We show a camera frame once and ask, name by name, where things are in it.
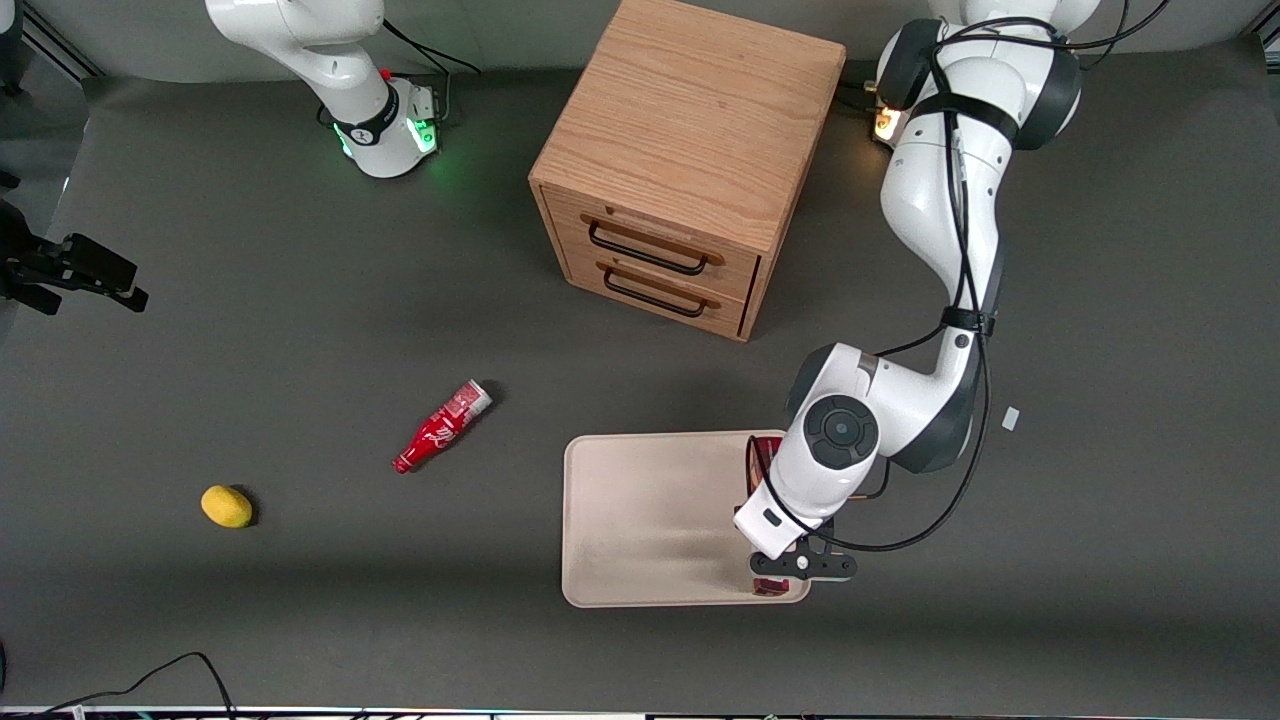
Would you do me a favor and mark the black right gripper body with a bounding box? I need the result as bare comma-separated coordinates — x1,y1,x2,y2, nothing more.
0,172,63,303

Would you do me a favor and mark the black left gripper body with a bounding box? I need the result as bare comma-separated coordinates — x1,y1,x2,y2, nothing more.
749,516,860,584

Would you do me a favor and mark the red cookie box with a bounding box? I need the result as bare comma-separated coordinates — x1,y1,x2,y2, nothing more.
744,434,793,598

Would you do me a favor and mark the beige rectangular tray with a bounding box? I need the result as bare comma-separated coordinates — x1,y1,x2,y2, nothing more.
561,430,812,609

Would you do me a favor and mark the grey table mat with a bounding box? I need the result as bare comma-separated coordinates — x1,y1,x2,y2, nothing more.
0,35,1280,713

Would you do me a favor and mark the yellow lemon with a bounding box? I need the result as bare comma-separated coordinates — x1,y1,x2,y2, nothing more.
200,485,254,529

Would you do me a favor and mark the red soda bottle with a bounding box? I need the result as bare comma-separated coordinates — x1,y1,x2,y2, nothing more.
392,379,494,475

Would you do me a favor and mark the wooden two-drawer cabinet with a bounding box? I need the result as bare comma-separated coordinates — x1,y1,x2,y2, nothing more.
529,0,848,343

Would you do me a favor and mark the wooden drawer with black handle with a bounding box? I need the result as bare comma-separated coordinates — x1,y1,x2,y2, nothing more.
541,187,761,301
558,243,751,338

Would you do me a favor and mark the black right arm base cable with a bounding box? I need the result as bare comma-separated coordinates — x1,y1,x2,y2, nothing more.
382,18,482,125

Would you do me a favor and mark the black cable at table edge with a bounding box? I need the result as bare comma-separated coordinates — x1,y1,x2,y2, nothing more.
40,652,237,720

